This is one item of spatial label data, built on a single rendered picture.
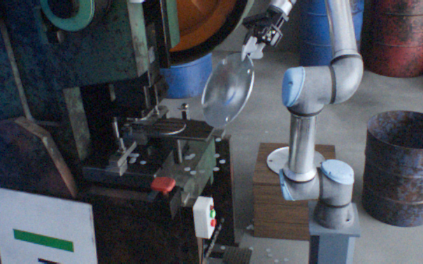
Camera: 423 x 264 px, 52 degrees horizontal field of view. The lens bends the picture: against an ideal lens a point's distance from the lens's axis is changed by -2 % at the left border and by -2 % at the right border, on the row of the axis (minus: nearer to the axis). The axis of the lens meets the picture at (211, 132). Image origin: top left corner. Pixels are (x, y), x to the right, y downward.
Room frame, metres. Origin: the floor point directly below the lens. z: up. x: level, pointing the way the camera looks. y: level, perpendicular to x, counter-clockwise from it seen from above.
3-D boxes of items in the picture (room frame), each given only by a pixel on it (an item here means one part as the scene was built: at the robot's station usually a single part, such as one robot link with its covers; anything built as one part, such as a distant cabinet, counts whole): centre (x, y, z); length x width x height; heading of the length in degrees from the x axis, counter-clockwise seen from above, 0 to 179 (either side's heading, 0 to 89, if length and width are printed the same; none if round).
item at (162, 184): (1.17, 0.17, 0.72); 0.07 x 0.06 x 0.08; 71
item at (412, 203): (1.88, -0.99, 0.24); 0.42 x 0.42 x 0.48
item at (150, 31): (1.54, 0.24, 1.04); 0.17 x 0.15 x 0.30; 71
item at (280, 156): (1.86, -0.41, 0.35); 0.29 x 0.29 x 0.01
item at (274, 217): (1.86, -0.41, 0.18); 0.40 x 0.38 x 0.35; 77
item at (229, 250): (1.51, 0.15, 0.14); 0.59 x 0.10 x 0.05; 71
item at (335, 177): (1.30, -0.43, 0.62); 0.13 x 0.12 x 0.14; 87
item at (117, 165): (1.39, 0.33, 0.76); 0.17 x 0.06 x 0.10; 161
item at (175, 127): (1.50, 0.11, 0.72); 0.25 x 0.14 x 0.14; 71
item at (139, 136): (1.55, 0.27, 0.76); 0.15 x 0.09 x 0.05; 161
